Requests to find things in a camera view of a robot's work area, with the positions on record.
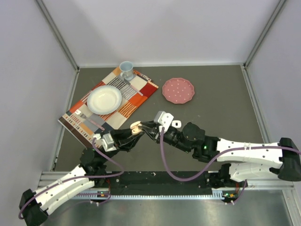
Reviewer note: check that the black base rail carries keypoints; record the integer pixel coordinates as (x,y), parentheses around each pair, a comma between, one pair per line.
(144,183)

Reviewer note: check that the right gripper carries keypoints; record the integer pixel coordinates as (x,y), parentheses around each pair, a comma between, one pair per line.
(154,133)

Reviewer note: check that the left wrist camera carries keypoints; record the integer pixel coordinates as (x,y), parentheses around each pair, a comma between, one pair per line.
(107,141)

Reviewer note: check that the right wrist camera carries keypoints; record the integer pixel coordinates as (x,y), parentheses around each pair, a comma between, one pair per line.
(164,120)

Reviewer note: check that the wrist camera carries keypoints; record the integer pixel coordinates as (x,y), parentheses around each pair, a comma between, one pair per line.
(164,120)
(107,141)

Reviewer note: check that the beige earbuds charging case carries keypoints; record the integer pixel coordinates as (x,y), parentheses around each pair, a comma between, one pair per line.
(135,128)

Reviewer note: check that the knife with pink handle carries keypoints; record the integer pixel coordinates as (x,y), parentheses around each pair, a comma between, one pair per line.
(130,85)

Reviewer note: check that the fork with pink handle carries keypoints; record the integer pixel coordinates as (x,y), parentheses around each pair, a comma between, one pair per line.
(80,114)

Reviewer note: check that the light blue cup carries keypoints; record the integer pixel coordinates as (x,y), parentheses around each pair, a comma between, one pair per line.
(127,72)

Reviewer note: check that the white earbuds charging case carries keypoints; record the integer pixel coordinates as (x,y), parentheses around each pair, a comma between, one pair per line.
(176,124)

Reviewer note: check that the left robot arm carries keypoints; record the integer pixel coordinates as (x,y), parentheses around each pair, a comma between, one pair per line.
(96,166)

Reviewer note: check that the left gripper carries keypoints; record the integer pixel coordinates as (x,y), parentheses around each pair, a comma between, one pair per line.
(122,141)

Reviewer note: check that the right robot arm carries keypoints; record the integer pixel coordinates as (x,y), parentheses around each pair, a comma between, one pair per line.
(241,160)

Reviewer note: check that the pink dotted plate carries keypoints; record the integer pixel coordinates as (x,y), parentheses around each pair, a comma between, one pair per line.
(178,90)

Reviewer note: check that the white bowl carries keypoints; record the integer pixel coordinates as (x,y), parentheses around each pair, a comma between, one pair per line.
(104,100)

